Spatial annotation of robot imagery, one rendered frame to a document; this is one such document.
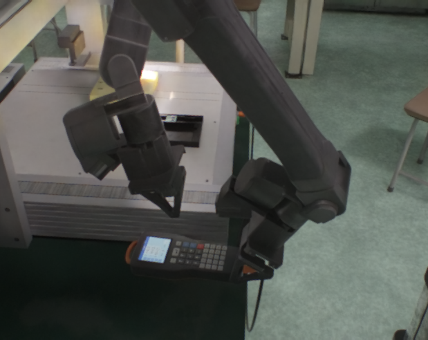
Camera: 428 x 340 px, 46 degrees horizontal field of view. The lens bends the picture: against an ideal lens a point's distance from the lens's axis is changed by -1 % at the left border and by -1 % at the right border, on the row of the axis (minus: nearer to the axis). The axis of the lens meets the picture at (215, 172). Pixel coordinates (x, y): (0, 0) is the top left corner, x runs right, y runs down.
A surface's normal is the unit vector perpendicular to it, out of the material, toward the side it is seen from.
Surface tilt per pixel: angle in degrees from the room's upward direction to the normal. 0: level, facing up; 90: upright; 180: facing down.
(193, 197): 0
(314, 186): 109
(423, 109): 13
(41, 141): 0
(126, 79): 68
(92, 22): 90
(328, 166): 62
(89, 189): 0
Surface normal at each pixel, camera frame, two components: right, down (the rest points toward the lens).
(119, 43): 0.18, 0.24
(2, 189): -0.07, 0.58
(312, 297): 0.02, -0.81
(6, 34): 1.00, 0.06
